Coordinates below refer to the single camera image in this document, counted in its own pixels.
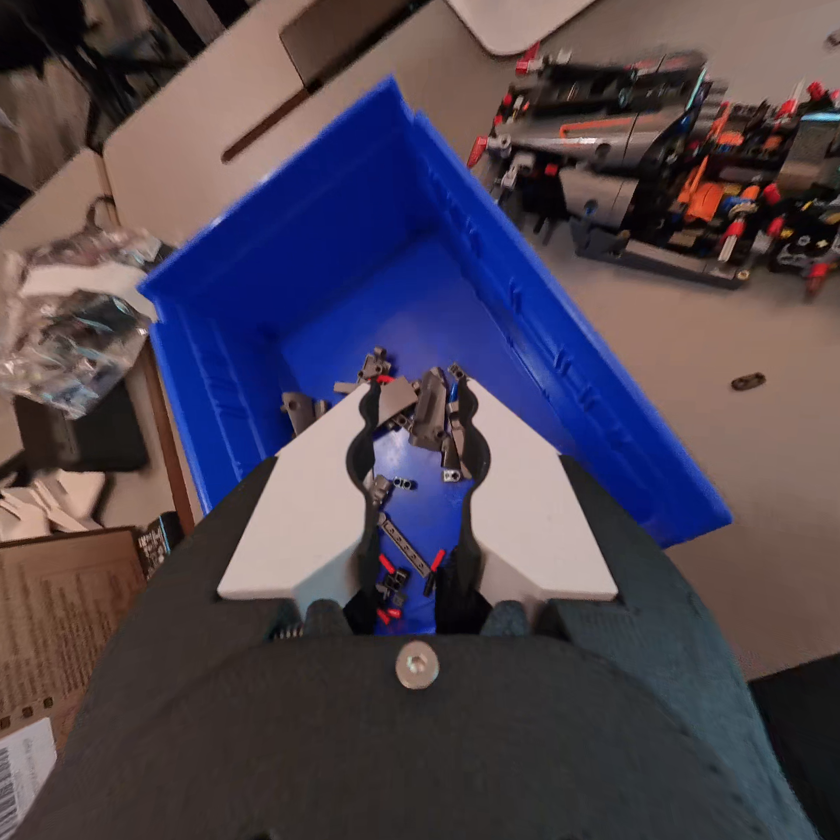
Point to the small black lego piece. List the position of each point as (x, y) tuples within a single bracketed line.
[(749, 380)]

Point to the small black printed box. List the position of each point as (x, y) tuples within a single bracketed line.
[(161, 541)]

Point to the white book stand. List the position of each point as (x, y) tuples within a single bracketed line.
[(518, 23)]

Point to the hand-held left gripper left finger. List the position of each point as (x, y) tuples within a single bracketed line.
[(302, 499)]

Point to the black flat case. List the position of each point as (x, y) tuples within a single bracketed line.
[(85, 433)]

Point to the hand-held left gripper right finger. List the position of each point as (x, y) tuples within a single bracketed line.
[(531, 512)]

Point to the white paper sheets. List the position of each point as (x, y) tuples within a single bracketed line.
[(46, 505)]

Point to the blue plastic bin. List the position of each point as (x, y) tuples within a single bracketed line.
[(407, 295)]

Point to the grey black lego vehicle model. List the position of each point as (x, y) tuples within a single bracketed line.
[(630, 138)]

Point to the crumpled clear plastic bags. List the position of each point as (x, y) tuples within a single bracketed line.
[(59, 315)]

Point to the brown cardboard box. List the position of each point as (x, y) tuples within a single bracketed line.
[(59, 604)]

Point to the pile of small lego pieces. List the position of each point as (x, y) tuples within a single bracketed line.
[(430, 407)]

